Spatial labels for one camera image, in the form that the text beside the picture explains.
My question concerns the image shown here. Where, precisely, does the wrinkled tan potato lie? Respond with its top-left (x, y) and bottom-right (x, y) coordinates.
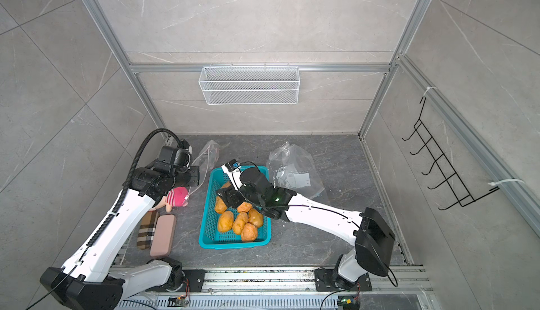
top-left (215, 196), bottom-right (228, 214)

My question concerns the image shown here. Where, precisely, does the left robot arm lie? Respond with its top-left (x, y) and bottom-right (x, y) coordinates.
top-left (40, 166), bottom-right (200, 309)

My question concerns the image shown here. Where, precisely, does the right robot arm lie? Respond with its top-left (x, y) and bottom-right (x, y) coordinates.
top-left (217, 160), bottom-right (398, 290)

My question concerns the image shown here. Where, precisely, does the clear plastic bag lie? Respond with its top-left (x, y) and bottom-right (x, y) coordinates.
top-left (266, 142), bottom-right (326, 199)

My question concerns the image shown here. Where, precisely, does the pink plush doll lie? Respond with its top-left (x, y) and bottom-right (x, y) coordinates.
top-left (150, 187), bottom-right (188, 213)

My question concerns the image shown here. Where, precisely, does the yellow potato lower middle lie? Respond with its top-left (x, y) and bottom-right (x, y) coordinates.
top-left (232, 212), bottom-right (248, 235)

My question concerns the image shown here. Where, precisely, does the large yellow potato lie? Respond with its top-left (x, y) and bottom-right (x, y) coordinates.
top-left (217, 210), bottom-right (235, 233)

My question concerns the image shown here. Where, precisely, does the smooth brown potato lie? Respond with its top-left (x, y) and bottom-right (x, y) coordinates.
top-left (247, 208), bottom-right (264, 228)

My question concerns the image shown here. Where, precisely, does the wrinkled orange potato bottom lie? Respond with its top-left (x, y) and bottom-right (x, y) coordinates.
top-left (240, 223), bottom-right (258, 242)

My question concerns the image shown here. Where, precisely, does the teal plastic basket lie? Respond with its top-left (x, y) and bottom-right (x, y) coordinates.
top-left (199, 168), bottom-right (271, 250)

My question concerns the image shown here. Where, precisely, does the plaid fabric pouch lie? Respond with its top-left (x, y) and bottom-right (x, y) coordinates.
top-left (136, 211), bottom-right (159, 250)

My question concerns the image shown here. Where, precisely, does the pink rectangular case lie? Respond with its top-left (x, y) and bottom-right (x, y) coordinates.
top-left (150, 214), bottom-right (177, 259)

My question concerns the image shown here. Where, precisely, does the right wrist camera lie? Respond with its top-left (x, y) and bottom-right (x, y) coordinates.
top-left (222, 159), bottom-right (240, 176)

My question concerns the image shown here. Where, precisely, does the black corrugated cable hose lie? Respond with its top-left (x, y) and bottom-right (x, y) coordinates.
top-left (86, 128), bottom-right (186, 252)

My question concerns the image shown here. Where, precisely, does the white mesh wall basket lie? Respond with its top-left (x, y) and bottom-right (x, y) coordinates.
top-left (198, 66), bottom-right (301, 105)

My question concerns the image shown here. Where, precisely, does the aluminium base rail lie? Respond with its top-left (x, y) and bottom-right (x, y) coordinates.
top-left (117, 266), bottom-right (440, 309)

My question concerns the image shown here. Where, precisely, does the black wire hook rack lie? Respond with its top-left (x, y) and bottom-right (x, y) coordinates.
top-left (401, 98), bottom-right (500, 211)

